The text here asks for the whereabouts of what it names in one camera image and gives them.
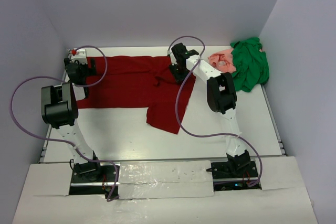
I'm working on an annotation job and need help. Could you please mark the green t shirt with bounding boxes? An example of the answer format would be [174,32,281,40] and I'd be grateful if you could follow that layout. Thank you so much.
[230,37,270,92]

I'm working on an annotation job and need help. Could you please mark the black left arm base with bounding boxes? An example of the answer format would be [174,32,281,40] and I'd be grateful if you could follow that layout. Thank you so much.
[69,159,119,199]

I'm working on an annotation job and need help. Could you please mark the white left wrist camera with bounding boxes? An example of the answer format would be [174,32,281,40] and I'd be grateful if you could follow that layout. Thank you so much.
[69,49,88,65]

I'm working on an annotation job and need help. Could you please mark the pink t shirt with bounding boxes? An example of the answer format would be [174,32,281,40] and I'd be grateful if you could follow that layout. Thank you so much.
[207,48,264,75]

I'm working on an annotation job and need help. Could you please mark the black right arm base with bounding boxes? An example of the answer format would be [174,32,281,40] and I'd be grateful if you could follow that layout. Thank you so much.
[206,161,261,191]

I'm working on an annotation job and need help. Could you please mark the white taped cover plate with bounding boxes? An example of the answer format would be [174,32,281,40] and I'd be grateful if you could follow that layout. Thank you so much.
[118,161,214,199]

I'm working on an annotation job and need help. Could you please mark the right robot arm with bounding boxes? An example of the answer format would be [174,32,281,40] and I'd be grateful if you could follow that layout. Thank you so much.
[167,43,251,177]

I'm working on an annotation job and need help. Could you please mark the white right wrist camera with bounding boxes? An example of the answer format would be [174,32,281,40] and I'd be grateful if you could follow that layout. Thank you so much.
[167,50,176,65]

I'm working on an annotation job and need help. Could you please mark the aluminium table frame rail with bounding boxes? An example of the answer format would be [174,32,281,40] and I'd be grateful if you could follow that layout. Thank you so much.
[261,85,287,156]

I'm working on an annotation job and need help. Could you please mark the red t shirt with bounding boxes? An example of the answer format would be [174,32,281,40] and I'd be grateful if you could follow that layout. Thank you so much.
[77,56,195,134]

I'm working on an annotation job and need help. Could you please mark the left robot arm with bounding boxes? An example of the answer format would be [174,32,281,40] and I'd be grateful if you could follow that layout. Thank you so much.
[41,59,103,181]

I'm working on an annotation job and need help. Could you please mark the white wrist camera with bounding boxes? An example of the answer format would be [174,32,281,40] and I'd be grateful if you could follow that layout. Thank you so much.
[167,50,176,65]
[69,49,88,65]

